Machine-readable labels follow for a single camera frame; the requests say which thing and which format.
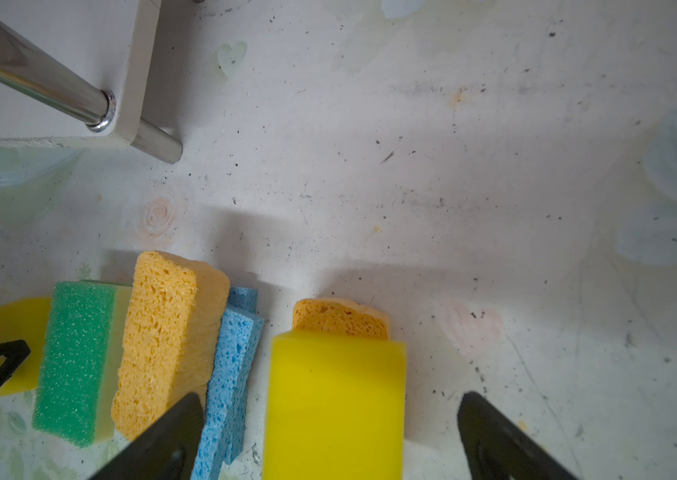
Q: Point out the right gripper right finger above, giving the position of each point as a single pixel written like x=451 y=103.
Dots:
x=496 y=448

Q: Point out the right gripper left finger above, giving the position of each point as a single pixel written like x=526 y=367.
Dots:
x=166 y=450

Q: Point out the white two-tier metal shelf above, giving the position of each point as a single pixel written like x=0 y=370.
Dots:
x=74 y=74

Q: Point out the green yellow sponge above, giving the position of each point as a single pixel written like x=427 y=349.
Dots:
x=82 y=354

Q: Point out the blue cellulose sponge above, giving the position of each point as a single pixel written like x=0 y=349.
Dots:
x=223 y=435

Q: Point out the orange cellulose sponge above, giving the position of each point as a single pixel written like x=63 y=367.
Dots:
x=170 y=338

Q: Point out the orange sponge under yellow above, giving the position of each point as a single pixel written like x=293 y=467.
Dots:
x=341 y=317

